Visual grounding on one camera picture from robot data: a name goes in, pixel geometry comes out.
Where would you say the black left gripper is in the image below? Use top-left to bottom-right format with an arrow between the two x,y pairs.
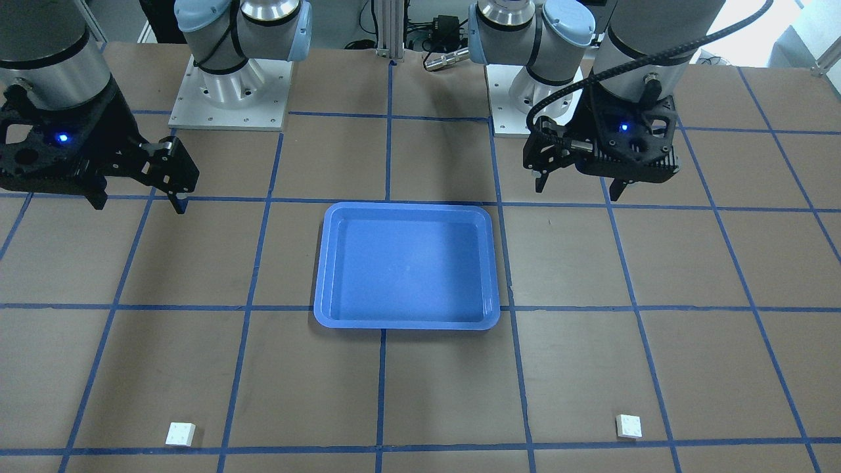
523,95 -> 681,202

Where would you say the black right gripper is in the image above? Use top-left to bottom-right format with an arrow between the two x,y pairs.
1,79 -> 200,215

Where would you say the white block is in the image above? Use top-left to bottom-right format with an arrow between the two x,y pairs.
615,414 -> 643,439
164,422 -> 197,448

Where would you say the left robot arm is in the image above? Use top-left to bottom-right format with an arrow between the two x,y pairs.
466,1 -> 723,201

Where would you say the blue plastic tray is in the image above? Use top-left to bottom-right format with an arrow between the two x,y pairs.
313,202 -> 501,330

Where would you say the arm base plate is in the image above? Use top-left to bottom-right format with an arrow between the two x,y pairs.
485,62 -> 595,139
169,57 -> 294,132

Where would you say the aluminium frame post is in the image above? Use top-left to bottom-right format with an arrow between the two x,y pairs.
372,0 -> 406,63

